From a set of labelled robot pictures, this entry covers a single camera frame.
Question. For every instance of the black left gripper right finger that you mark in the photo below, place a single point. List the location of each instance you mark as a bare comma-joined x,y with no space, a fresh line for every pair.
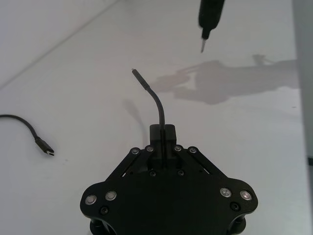
170,137

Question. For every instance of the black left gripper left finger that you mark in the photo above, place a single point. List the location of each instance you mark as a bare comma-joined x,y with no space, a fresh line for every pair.
154,137

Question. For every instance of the white table cloth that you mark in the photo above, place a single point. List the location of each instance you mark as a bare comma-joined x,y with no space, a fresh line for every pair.
97,105

